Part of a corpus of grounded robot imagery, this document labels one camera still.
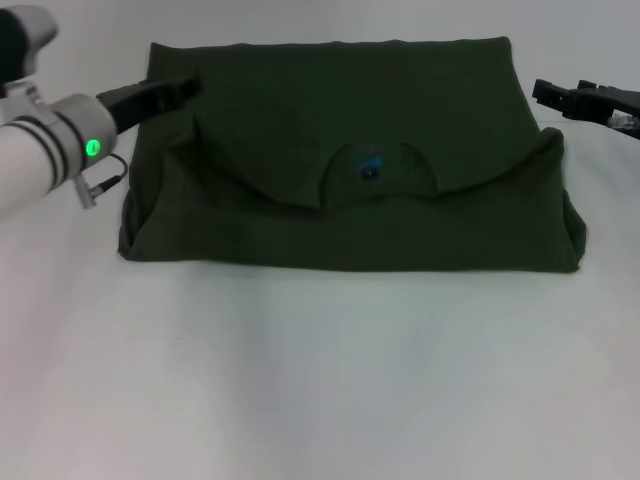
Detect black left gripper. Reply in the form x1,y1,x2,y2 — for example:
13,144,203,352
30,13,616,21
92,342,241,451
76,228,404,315
94,74,205,135

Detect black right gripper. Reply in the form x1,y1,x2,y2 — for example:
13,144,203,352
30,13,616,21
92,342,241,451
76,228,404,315
531,77,640,140

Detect dark green FREE! t-shirt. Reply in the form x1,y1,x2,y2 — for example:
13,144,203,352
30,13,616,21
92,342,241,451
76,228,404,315
117,35,587,275

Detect left gripper cable with connector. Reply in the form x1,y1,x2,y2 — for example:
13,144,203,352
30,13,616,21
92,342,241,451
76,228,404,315
73,152,129,210

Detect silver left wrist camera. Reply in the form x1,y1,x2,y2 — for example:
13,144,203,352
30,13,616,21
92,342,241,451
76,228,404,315
0,4,60,99

